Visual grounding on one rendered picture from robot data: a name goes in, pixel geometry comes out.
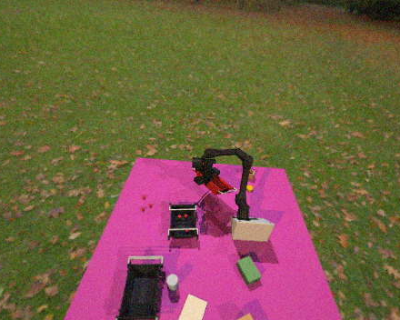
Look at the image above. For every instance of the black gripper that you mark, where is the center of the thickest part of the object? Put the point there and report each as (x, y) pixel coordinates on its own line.
(207, 175)

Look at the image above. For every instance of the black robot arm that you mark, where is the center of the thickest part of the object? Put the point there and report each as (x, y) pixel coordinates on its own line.
(240, 199)

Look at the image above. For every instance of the small green block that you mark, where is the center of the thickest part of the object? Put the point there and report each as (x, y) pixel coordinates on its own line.
(248, 270)

